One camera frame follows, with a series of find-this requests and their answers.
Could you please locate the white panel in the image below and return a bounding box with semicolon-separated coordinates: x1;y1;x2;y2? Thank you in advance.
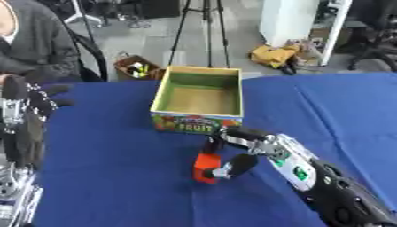
257;0;354;67

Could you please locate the black tripod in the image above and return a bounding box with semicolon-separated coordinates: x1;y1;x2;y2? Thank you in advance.
166;0;233;69

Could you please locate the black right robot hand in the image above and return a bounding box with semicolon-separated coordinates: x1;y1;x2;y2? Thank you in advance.
199;126;279;181

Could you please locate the white chair base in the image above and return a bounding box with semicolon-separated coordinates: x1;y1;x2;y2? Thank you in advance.
62;0;105;28

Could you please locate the person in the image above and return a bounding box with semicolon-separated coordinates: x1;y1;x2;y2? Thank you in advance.
0;0;82;84

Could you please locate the cardboard box with green inside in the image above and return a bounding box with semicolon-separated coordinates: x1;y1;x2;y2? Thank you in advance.
149;65;245;136

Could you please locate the brown bag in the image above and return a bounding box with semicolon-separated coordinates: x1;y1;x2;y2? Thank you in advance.
113;54;167;82

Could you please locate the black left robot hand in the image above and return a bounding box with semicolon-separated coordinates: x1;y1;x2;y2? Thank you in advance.
0;74;74;172

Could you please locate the yellow bag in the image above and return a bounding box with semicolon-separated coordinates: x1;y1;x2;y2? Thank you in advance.
248;43;304;75

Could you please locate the orange block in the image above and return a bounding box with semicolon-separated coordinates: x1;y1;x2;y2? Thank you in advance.
192;152;223;185

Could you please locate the black office chair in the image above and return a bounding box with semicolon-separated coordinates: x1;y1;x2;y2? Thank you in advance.
344;0;397;73

